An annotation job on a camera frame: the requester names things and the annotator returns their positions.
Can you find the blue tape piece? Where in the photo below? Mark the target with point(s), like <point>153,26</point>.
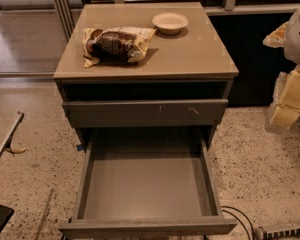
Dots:
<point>79,147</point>

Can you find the open grey middle drawer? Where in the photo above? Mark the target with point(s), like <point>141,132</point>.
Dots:
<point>147,182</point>

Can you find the grey power strip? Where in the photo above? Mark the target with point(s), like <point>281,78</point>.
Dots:
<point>277,231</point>

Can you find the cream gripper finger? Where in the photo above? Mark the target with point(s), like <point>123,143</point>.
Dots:
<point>276,39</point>
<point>285,108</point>

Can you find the metal bar with hook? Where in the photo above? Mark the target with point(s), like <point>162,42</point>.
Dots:
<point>6,145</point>

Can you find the white paper bowl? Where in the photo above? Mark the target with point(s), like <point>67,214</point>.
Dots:
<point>170,23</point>

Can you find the grey drawer cabinet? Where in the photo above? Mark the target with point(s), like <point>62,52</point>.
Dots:
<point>193,64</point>

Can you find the closed grey top drawer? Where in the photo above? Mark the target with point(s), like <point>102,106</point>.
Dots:
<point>88,114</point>

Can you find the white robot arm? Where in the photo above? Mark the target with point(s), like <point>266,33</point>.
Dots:
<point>291,52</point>

